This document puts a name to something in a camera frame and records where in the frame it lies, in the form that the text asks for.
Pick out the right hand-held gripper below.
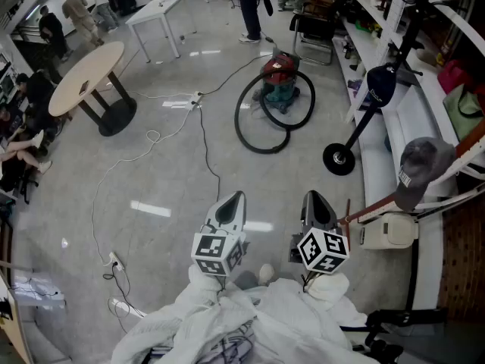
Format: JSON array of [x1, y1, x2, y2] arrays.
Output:
[[288, 190, 350, 275]]

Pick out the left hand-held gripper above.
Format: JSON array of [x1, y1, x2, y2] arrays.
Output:
[[191, 190, 250, 278]]

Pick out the black vacuum hose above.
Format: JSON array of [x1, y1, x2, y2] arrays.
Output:
[[233, 68, 317, 155]]

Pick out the person's left forearm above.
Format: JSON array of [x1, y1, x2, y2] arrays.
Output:
[[111, 264, 261, 364]]

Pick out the person's right forearm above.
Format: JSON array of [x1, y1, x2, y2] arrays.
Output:
[[264, 271, 369, 356]]

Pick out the red and teal vacuum cleaner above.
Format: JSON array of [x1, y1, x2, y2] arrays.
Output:
[[258, 47, 303, 115]]

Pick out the red wooden tripod stand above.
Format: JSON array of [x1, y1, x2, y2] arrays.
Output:
[[336, 133, 485, 252]]

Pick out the black round-base floor stand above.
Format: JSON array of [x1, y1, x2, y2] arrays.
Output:
[[322, 0, 429, 177]]

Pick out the person's left leg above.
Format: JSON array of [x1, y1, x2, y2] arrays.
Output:
[[233, 270, 263, 291]]

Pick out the person's white shoe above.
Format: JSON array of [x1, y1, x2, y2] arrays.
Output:
[[258, 262, 277, 287]]

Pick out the beige appliance box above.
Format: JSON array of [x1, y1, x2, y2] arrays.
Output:
[[358, 211, 421, 251]]

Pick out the white metal shelving unit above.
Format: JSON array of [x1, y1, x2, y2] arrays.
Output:
[[327, 0, 485, 318]]

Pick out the white power strip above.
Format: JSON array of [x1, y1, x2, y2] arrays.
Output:
[[108, 251, 126, 272], [183, 90, 205, 112]]

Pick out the gray cap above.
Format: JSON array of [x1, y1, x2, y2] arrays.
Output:
[[393, 136, 458, 213]]

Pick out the black cart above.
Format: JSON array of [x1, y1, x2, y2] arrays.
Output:
[[340, 305, 450, 364]]

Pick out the person's white jacket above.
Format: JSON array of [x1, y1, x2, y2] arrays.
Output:
[[111, 278, 380, 364]]

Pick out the purple and blue plastic bags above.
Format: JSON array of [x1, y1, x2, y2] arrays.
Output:
[[347, 78, 365, 100]]

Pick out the dark blue cap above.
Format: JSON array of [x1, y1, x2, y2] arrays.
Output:
[[365, 62, 399, 109]]

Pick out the green bag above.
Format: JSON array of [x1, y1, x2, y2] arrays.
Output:
[[442, 83, 485, 143]]

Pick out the pink bag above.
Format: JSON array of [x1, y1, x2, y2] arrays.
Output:
[[436, 58, 473, 95]]

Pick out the black cantilever chair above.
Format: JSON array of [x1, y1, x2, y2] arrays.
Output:
[[289, 0, 344, 67]]

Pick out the round wooden table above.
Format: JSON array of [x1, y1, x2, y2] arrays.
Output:
[[48, 40, 139, 137]]

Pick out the white rectangular table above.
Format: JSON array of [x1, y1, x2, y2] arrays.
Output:
[[124, 0, 199, 64]]

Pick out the long black cable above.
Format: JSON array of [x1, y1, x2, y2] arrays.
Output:
[[196, 102, 222, 204]]

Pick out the white cable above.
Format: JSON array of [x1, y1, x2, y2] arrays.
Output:
[[90, 106, 195, 268]]

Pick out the black power adapter cable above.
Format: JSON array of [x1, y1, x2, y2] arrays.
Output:
[[200, 32, 276, 96]]

